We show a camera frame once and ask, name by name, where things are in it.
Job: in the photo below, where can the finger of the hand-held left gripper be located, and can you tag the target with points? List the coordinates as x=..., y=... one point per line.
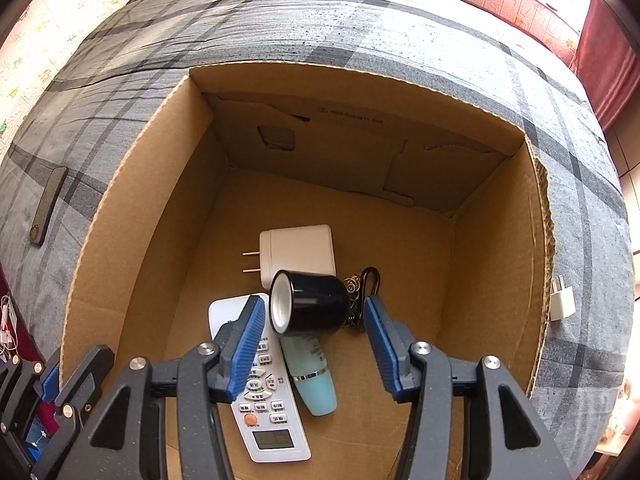
x=50, y=384
x=27, y=380

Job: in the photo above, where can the black smartphone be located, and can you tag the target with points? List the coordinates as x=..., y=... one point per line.
x=47, y=207

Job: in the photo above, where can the white charger adapter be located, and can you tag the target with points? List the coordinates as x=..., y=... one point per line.
x=300, y=250

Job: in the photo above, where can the brown cardboard box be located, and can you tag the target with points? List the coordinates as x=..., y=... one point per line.
x=450, y=285

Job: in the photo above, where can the black lamp socket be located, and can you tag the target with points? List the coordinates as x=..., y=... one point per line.
x=315, y=305

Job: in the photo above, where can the small white plug adapter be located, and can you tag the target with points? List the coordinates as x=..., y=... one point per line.
x=562, y=305

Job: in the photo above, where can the teal cosmetic tube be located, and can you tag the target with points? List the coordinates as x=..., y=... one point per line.
x=315, y=385

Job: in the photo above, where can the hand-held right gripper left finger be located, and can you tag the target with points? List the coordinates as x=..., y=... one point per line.
x=250, y=345

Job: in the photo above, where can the grey plaid blanket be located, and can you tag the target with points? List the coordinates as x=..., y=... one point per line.
x=400, y=35

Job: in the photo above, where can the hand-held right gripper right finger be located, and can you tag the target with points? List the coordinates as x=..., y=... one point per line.
x=382, y=345

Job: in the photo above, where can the red curtain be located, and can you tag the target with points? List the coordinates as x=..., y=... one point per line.
x=610, y=60

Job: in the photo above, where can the white remote control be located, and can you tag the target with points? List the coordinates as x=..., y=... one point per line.
x=280, y=440

